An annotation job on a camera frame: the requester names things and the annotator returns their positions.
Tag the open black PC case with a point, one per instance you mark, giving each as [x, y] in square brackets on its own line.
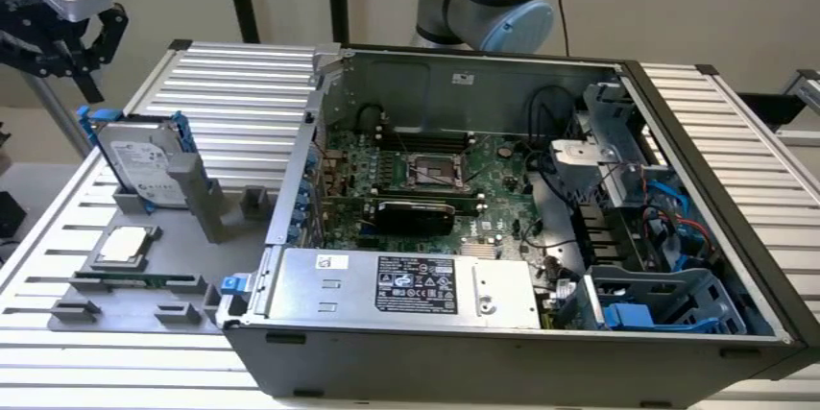
[513, 362]

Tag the silver stand pole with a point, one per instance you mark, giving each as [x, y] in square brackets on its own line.
[58, 112]

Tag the silver power supply unit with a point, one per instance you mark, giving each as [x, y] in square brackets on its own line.
[307, 295]

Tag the small black box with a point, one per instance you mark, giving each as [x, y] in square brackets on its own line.
[11, 215]

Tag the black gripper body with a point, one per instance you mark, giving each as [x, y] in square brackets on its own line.
[33, 35]

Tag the black RAM slot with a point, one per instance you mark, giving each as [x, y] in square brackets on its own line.
[423, 198]
[423, 191]

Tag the grey disk bay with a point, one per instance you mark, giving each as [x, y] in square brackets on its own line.
[679, 285]

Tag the green RAM stick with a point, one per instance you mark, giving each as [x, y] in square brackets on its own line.
[135, 281]

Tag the grey parts rack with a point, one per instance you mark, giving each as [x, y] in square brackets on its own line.
[179, 256]

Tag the silver chipset heatsink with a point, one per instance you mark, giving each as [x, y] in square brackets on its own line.
[479, 251]

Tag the blue plastic drive bracket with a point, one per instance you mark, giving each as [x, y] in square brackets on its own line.
[673, 194]

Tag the coin cell battery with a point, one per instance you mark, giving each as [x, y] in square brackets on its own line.
[506, 150]

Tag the silver CPU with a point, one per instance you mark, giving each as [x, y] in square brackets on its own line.
[122, 244]

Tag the blue case latch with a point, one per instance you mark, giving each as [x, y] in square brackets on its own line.
[234, 285]

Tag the disk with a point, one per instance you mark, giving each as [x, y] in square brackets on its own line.
[141, 160]

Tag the metal drive cage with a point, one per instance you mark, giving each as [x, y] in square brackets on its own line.
[577, 153]

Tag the CPU socket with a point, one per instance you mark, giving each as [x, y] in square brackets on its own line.
[437, 171]

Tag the black graphics card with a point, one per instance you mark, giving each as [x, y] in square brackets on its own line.
[414, 218]

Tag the green motherboard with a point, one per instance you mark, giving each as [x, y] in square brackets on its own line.
[506, 208]

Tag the black plastic fan shroud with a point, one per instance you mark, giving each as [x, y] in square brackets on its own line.
[597, 237]

